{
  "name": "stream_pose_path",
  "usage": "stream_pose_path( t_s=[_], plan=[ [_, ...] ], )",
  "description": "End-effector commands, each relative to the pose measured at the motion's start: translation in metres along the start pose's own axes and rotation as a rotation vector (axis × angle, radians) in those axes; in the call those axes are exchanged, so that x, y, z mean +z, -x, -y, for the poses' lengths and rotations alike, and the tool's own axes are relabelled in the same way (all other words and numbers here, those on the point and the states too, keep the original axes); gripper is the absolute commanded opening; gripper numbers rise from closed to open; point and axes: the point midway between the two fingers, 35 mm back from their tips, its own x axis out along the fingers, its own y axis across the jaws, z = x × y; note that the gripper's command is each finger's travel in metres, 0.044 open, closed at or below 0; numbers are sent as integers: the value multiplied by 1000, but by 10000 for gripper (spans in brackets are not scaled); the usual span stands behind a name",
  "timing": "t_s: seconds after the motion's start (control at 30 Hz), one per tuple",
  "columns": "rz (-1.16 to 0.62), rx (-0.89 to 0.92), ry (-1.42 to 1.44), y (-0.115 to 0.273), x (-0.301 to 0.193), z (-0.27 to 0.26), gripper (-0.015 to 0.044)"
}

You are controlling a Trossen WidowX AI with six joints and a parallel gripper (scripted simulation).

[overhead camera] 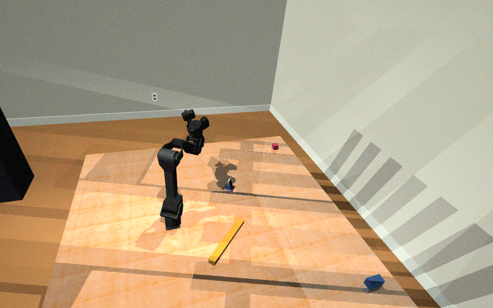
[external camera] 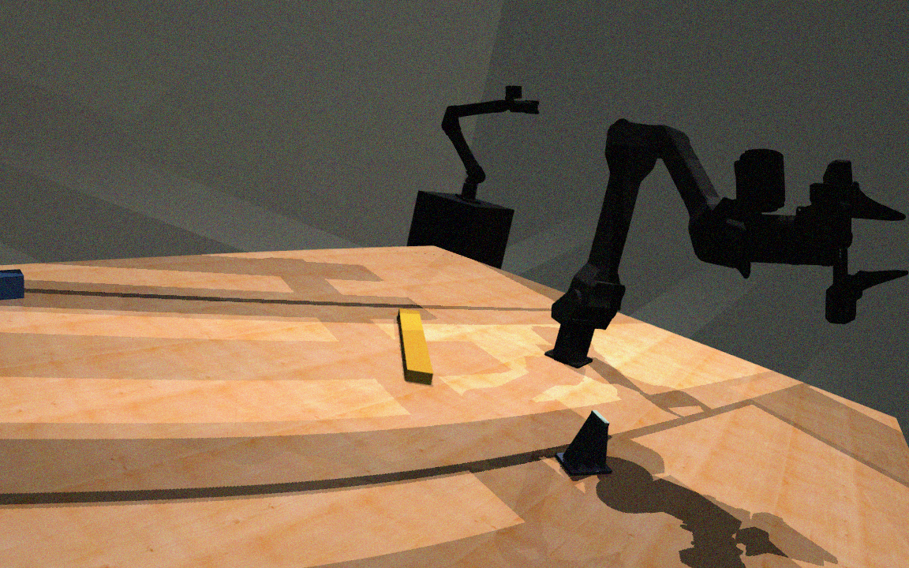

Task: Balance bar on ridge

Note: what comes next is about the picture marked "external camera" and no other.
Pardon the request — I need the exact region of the yellow rectangular bar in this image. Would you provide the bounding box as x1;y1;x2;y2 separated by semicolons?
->
398;308;433;385

